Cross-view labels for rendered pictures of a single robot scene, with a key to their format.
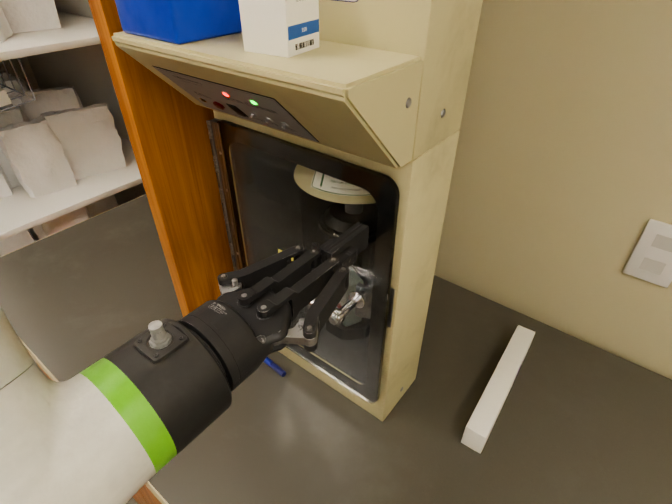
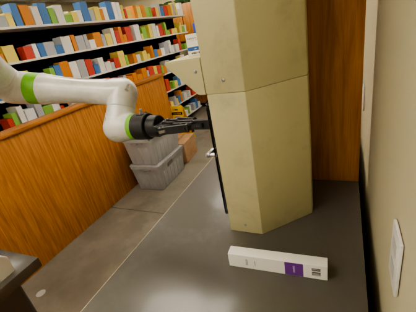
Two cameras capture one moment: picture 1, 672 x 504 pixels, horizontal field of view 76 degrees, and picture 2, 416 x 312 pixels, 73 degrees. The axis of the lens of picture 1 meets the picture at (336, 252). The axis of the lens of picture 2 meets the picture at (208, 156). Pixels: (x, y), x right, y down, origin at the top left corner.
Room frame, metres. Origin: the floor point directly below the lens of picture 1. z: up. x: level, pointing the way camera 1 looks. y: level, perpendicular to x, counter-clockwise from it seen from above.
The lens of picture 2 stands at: (0.24, -0.85, 1.57)
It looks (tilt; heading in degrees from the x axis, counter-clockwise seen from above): 24 degrees down; 80
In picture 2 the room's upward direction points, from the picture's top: 11 degrees counter-clockwise
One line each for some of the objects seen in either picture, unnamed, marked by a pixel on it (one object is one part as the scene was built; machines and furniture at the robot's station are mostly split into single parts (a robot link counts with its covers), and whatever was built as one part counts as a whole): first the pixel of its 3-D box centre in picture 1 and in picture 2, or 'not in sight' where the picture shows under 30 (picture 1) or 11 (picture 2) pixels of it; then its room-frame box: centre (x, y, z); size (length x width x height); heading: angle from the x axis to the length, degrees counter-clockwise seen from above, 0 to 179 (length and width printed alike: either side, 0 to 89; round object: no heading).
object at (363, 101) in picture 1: (256, 95); (207, 68); (0.46, 0.08, 1.46); 0.32 x 0.12 x 0.10; 52
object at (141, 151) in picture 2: not in sight; (153, 142); (0.21, 2.39, 0.49); 0.60 x 0.42 x 0.33; 52
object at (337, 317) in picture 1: (325, 298); (217, 150); (0.43, 0.01, 1.20); 0.10 x 0.05 x 0.03; 51
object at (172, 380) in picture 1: (170, 378); (143, 125); (0.21, 0.13, 1.31); 0.09 x 0.06 x 0.12; 52
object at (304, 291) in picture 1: (302, 293); (177, 126); (0.32, 0.03, 1.31); 0.11 x 0.01 x 0.04; 140
